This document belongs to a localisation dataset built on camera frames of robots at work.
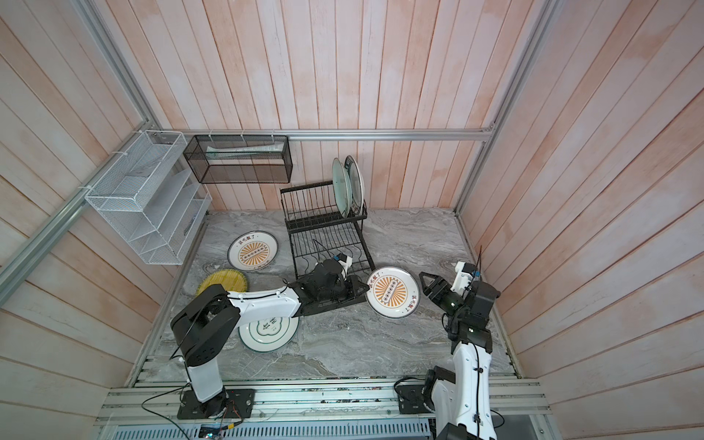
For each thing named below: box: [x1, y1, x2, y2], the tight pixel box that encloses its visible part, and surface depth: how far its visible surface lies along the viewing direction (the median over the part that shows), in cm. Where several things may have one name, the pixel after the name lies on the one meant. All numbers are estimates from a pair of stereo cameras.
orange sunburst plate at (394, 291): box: [365, 266, 421, 319], surface depth 87 cm
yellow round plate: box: [196, 268, 249, 297], surface depth 100 cm
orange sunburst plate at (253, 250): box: [227, 230, 279, 272], surface depth 109 cm
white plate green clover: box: [238, 316, 300, 352], surface depth 87 cm
